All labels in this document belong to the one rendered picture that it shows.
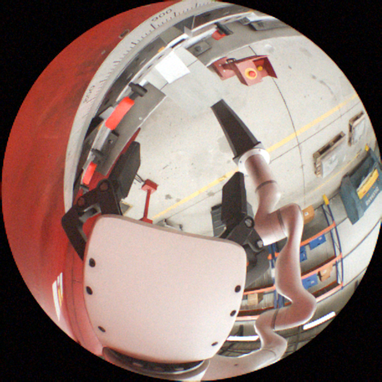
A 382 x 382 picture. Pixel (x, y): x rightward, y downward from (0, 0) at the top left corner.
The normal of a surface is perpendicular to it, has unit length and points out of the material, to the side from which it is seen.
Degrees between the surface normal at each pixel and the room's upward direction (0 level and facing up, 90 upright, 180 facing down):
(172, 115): 0
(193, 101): 0
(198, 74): 0
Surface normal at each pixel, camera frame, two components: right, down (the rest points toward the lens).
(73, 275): 0.74, -0.43
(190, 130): 0.04, 0.79
